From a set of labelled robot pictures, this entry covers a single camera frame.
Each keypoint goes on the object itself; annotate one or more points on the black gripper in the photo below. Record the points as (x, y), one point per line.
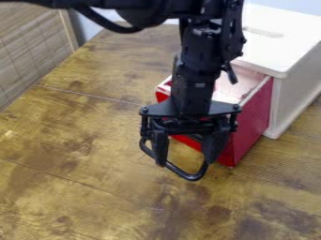
(190, 113)

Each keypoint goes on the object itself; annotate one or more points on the black metal drawer handle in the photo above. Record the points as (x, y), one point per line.
(179, 172)

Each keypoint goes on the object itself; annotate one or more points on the red wooden drawer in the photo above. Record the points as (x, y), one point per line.
(251, 94)

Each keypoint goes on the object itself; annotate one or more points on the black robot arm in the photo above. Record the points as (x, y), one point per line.
(211, 42)

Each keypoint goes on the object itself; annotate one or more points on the white wooden cabinet box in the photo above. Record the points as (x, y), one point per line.
(283, 50)

